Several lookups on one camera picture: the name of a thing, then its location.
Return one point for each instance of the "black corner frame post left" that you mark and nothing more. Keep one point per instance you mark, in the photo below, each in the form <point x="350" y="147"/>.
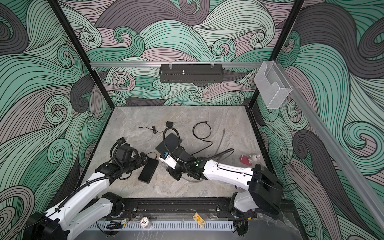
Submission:
<point x="55" y="6"/>

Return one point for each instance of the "clear plastic wall bin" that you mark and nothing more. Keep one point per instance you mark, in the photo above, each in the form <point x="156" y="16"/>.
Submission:
<point x="272" y="82"/>

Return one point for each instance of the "black perforated wall tray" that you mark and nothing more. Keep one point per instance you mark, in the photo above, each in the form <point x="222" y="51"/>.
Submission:
<point x="196" y="74"/>

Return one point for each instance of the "yellow tag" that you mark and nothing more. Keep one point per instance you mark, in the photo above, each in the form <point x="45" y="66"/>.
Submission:
<point x="199" y="220"/>

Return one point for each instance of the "large black switch box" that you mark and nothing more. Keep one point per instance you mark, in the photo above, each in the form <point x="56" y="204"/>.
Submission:
<point x="171" y="141"/>

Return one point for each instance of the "small black ribbed switch box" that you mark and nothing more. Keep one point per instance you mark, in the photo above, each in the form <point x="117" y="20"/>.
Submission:
<point x="148" y="171"/>

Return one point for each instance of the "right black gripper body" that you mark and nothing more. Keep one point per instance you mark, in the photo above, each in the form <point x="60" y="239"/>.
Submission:
<point x="176" y="173"/>

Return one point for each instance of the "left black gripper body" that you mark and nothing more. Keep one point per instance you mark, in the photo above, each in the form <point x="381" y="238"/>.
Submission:
<point x="135" y="162"/>

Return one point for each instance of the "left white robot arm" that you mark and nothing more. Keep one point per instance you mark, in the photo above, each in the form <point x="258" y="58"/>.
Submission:
<point x="73" y="215"/>

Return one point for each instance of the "pink toy with white bunny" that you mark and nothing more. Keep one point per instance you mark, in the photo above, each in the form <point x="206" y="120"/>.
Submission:
<point x="250" y="160"/>

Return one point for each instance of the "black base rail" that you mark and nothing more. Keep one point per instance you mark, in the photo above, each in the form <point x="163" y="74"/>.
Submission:
<point x="215" y="206"/>

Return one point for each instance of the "black corner frame post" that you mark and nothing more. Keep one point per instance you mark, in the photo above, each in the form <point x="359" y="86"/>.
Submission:
<point x="287" y="27"/>
<point x="55" y="6"/>

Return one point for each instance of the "white slotted cable duct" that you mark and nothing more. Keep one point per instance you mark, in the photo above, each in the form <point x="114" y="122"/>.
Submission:
<point x="179" y="226"/>

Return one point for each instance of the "aluminium wall rail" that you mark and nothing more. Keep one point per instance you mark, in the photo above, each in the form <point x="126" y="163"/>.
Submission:
<point x="137" y="64"/>

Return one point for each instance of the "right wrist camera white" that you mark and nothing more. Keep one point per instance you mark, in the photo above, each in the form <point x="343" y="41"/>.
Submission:
<point x="169" y="160"/>

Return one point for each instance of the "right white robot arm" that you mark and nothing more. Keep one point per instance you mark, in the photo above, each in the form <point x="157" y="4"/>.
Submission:
<point x="261" y="188"/>

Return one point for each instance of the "black wall power adapter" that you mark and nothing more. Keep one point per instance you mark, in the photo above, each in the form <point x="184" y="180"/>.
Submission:
<point x="169" y="124"/>

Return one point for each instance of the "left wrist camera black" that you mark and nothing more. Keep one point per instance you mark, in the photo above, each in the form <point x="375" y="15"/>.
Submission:
<point x="123" y="153"/>

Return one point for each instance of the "black corner frame post right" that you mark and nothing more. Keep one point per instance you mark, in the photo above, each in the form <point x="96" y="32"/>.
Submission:
<point x="287" y="27"/>

